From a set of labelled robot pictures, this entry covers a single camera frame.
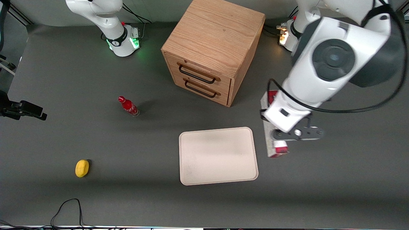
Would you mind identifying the black left arm base cables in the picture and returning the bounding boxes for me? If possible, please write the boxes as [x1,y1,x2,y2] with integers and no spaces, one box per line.
[263,6,299,37]

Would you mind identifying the beige rectangular tray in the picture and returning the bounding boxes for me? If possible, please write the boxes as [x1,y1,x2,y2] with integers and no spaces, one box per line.
[179,127,259,186]

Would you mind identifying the red cola bottle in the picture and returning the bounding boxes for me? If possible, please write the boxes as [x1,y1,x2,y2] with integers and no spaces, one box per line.
[118,96,140,117]

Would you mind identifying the red cookie box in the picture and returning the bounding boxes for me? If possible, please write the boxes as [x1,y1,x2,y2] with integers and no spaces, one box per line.
[260,90,289,158]

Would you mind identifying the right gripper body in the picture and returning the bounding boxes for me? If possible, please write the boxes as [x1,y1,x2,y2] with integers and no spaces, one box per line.
[0,90,20,121]

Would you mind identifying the black frame rail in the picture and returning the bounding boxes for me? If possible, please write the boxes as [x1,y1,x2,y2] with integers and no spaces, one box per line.
[7,4,34,26]

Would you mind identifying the thin black table cable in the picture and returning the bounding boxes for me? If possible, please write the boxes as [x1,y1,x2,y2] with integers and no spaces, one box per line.
[0,198,96,230]

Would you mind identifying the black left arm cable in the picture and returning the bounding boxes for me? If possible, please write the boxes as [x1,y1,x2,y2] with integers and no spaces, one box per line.
[267,0,409,114]

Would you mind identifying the black right arm base cables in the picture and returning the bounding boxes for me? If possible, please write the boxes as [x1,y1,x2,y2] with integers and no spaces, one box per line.
[122,3,152,25]

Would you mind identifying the yellow lemon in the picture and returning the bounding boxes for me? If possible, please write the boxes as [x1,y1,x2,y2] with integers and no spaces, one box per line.
[75,159,90,178]

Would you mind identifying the black arm base cables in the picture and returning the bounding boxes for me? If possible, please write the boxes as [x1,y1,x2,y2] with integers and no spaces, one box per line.
[122,3,152,25]
[263,6,299,37]

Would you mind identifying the wooden drawer front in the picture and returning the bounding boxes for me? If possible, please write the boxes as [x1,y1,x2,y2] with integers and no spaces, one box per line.
[172,71,230,106]
[166,54,232,94]

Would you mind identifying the oak wooden drawer cabinet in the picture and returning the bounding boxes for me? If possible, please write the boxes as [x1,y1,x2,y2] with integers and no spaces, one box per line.
[161,0,266,107]

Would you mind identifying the black wire drawer handle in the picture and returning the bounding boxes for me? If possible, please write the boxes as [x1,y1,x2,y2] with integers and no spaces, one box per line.
[184,78,221,98]
[178,63,221,85]

